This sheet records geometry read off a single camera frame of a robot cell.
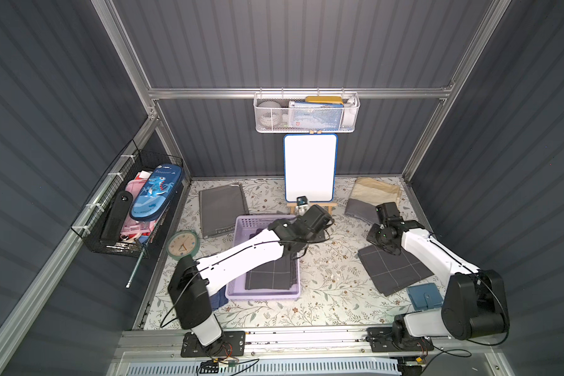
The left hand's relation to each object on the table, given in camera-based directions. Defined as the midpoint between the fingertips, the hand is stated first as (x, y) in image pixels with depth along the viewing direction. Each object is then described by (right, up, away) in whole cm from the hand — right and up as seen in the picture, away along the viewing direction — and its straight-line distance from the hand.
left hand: (321, 231), depth 76 cm
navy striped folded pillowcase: (-36, -25, +6) cm, 44 cm away
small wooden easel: (+6, +7, +26) cm, 27 cm away
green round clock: (-54, -8, +17) cm, 57 cm away
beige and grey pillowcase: (+27, +13, +35) cm, 46 cm away
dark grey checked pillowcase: (-14, -18, +10) cm, 25 cm away
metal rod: (-52, -7, -14) cm, 54 cm away
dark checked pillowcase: (+27, -17, +11) cm, 34 cm away
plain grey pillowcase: (-43, +7, +33) cm, 55 cm away
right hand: (+24, -4, +12) cm, 28 cm away
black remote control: (-58, +6, -12) cm, 60 cm away
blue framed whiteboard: (-2, +26, +17) cm, 31 cm away
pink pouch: (-54, +2, -11) cm, 55 cm away
